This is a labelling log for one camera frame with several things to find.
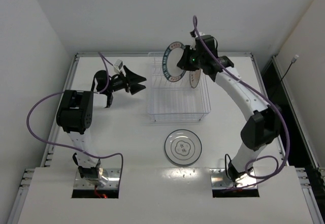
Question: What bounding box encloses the green rimmed white plate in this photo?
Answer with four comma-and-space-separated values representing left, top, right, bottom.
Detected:
162, 41, 186, 82

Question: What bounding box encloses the orange sunburst ceramic plate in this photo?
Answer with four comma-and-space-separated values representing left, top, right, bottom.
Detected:
189, 70, 201, 88

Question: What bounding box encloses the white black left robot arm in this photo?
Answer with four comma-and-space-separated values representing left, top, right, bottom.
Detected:
56, 65, 147, 186

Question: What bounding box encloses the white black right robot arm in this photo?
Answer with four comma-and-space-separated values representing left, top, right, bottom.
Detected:
177, 33, 281, 181

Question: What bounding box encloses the grey flower pattern plate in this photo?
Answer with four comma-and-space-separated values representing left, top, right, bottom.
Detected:
164, 129, 203, 167

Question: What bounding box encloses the white front cover board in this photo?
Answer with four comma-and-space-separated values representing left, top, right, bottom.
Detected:
19, 167, 312, 223

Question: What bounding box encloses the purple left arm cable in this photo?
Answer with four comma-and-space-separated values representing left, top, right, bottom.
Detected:
26, 51, 124, 187

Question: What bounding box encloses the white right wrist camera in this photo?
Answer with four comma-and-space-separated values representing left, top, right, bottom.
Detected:
190, 30, 198, 50

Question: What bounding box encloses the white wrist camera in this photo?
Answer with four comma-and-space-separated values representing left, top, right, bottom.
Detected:
190, 30, 198, 50
113, 59, 123, 73

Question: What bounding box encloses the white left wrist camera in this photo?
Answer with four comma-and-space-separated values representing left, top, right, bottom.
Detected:
113, 59, 123, 73

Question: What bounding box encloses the white wire dish rack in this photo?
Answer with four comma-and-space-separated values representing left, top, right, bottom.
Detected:
147, 52, 211, 123

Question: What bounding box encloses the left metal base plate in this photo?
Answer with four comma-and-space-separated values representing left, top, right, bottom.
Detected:
73, 168, 121, 190

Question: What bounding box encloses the metal base plate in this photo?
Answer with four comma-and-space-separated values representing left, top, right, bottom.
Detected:
210, 168, 257, 190
73, 168, 121, 190

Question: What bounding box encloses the black wall cable with plug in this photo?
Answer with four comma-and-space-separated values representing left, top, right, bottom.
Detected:
269, 54, 300, 100

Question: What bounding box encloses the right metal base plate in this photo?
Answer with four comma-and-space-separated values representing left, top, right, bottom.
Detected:
210, 168, 257, 190

